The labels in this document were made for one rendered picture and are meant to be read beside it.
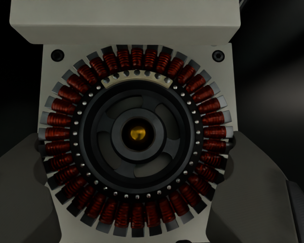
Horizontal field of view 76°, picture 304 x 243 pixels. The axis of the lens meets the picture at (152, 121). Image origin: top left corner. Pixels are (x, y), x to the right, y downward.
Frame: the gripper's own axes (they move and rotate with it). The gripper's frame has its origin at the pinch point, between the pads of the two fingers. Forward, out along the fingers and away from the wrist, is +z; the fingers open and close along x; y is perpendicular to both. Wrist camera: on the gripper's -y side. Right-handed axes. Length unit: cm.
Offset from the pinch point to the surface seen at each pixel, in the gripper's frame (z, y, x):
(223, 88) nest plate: 3.0, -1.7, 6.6
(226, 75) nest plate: 3.6, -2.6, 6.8
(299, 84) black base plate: 4.4, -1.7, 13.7
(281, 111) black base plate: 3.1, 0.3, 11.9
